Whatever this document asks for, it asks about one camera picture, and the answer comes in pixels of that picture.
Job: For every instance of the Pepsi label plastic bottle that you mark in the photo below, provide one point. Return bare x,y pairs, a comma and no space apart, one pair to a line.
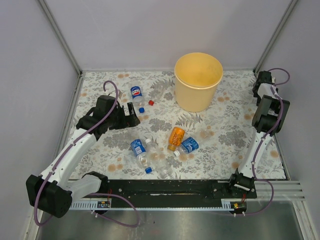
138,98

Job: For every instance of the crushed blue label bottle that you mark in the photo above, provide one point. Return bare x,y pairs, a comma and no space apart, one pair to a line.
193,142

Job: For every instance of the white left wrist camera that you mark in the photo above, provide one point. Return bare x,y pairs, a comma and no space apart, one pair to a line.
112,95

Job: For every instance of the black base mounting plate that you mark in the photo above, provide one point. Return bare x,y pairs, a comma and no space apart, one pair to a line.
188,190

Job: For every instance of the left aluminium frame post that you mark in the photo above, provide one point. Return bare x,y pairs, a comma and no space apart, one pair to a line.
59,35

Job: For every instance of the floral patterned table mat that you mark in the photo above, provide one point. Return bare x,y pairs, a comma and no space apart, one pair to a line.
228,119

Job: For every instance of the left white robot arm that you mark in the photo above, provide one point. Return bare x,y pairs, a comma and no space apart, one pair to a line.
50,191

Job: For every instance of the white slotted cable duct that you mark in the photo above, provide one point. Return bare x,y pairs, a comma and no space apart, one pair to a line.
157,204

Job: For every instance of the clear bottle white cap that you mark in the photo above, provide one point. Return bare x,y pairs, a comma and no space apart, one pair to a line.
158,159

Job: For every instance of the aluminium frame post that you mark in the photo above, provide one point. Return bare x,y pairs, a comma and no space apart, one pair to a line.
59,35
275,35

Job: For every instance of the orange label plastic bottle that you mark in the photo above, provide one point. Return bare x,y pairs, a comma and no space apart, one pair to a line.
176,138

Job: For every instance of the yellow plastic bin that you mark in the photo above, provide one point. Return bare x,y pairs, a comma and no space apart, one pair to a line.
197,76

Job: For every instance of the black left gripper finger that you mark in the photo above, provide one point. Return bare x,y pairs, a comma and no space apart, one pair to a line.
131,110
122,111

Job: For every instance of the blue label bottle blue cap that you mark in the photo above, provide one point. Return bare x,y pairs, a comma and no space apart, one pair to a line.
140,154

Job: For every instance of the right aluminium frame post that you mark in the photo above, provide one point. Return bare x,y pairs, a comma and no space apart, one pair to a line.
275,35

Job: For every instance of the clear bottle red cap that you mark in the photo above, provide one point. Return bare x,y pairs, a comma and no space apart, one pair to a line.
158,91

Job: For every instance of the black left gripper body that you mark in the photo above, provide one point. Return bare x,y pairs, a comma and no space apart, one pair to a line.
119,122

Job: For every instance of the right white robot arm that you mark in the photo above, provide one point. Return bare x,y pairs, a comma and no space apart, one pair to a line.
267,121

